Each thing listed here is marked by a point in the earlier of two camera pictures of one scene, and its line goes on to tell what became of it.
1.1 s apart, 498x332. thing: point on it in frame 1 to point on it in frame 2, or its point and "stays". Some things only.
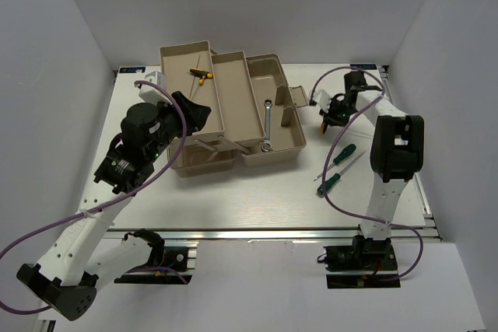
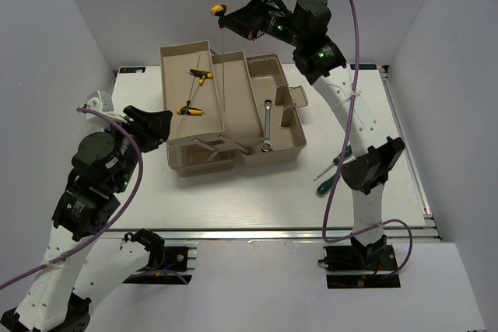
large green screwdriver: x=320 y=191 stays
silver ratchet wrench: x=267 y=146 stays
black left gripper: x=198 y=114 to x=156 y=124
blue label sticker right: x=363 y=67 stays
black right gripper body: x=338 y=111 to x=278 y=26
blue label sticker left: x=131 y=70 stays
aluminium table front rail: x=313 y=234 stays
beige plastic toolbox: x=256 y=116 stays
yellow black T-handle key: x=323 y=127 to x=219 y=10
